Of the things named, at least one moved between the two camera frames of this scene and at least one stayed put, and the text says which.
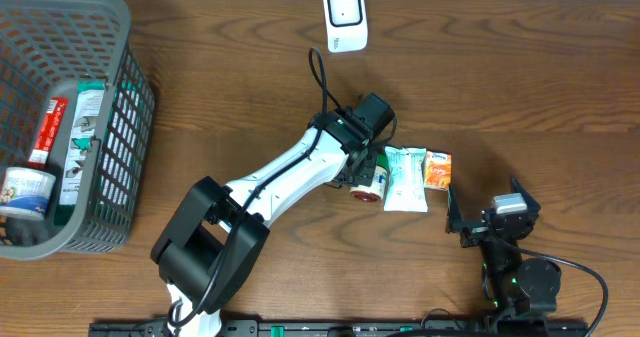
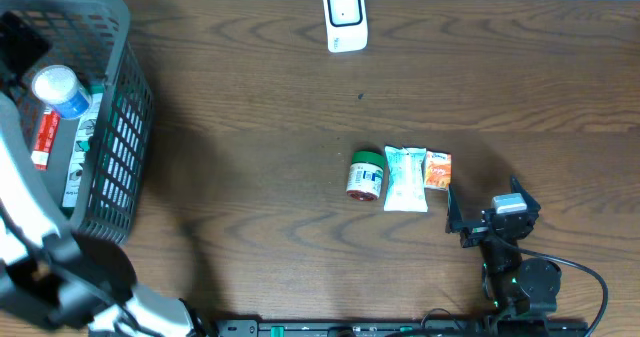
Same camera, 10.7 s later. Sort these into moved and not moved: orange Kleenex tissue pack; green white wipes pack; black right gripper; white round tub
Moved: white round tub
Not moved: black right gripper; green white wipes pack; orange Kleenex tissue pack
